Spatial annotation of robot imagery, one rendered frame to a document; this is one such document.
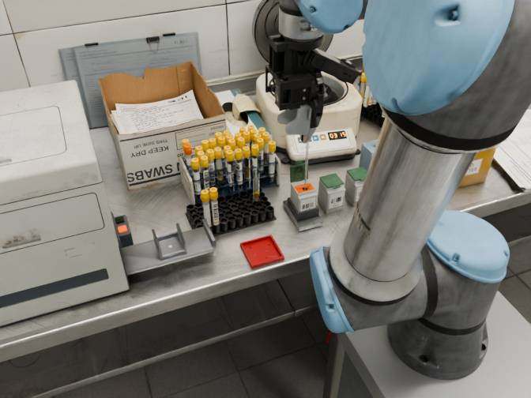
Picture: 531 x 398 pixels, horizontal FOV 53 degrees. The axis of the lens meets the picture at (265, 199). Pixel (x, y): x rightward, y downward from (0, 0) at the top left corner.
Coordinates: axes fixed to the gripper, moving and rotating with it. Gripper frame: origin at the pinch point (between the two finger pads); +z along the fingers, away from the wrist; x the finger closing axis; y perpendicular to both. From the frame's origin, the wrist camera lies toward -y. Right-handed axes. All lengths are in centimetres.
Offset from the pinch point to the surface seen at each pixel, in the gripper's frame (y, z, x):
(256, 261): 13.7, 20.4, 9.1
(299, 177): 0.0, 12.1, -2.8
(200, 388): 24, 108, -21
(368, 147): -17.7, 10.7, -5.8
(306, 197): 0.4, 13.8, 1.9
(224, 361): 13, 108, -28
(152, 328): 35, 81, -30
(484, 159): -41.9, 13.8, 3.6
